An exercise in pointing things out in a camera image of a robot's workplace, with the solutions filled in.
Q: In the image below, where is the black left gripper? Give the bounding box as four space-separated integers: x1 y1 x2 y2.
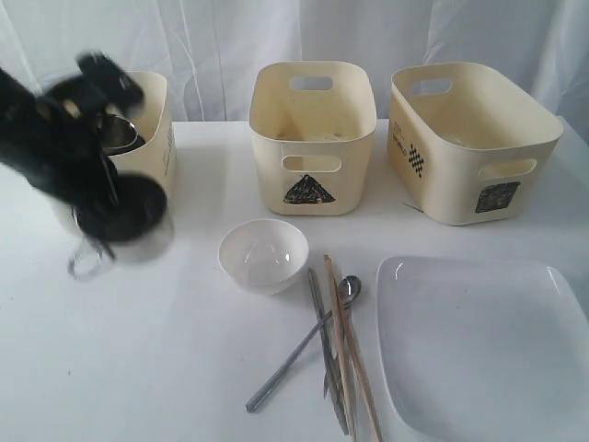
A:
36 52 144 134

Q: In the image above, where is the stainless steel bowl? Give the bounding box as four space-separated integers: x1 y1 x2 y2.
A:
99 114 145 156

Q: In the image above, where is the steel mug with handle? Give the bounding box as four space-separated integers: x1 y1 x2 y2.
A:
66 203 175 281

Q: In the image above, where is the white ceramic bowl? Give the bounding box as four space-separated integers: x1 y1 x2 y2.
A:
217 218 310 296

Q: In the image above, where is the wooden chopstick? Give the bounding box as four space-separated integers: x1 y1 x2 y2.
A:
323 254 358 441
327 257 384 442

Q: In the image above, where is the long metal spoon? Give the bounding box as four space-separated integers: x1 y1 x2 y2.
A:
245 275 363 413

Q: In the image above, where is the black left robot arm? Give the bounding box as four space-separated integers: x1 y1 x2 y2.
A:
1 52 176 245

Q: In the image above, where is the cream bin with circle mark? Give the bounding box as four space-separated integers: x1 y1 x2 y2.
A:
109 71 176 196

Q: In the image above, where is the white curtain backdrop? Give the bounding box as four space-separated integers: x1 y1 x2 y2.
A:
1 1 588 132

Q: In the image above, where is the cream bin with triangle mark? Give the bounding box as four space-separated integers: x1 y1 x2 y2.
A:
249 61 377 215

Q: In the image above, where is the cream bin with square mark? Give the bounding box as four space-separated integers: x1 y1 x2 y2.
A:
387 63 563 226

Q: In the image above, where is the white square plate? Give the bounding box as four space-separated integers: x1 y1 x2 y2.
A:
375 256 588 441

